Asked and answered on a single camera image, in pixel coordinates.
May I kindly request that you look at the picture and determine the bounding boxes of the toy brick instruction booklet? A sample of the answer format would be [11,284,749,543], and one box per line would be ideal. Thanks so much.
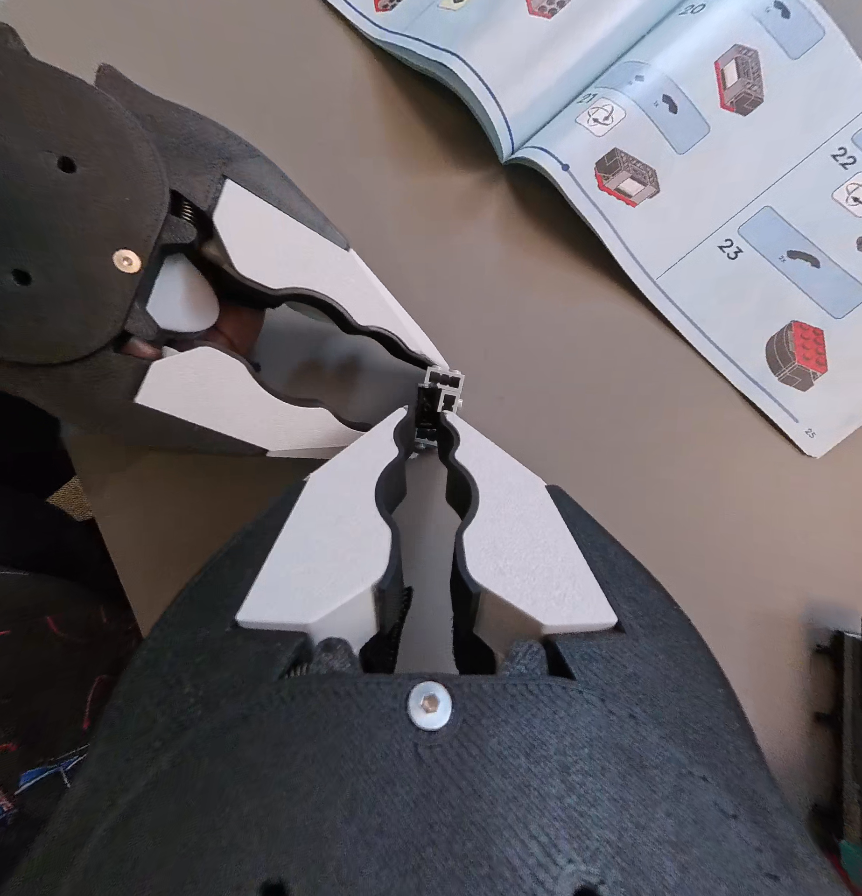
[326,0,862,459]

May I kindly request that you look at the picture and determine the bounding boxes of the grey red toy brick assembly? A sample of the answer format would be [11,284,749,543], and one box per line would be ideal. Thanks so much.
[413,365,468,456]

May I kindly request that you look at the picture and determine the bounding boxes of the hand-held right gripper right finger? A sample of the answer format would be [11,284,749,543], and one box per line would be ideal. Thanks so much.
[440,413,619,676]

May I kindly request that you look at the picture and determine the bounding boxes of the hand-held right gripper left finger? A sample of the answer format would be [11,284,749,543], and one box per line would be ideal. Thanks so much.
[233,405,412,676]

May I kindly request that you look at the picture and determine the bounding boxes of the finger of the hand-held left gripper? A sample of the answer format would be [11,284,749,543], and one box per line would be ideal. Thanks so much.
[132,344,376,456]
[198,175,456,372]

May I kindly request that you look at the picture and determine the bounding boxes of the person's dark red patterned garment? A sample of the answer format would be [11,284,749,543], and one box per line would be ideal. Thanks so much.
[0,563,145,896]

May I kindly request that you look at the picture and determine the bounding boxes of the dark slotted rack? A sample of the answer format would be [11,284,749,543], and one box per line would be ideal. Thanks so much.
[812,615,862,896]

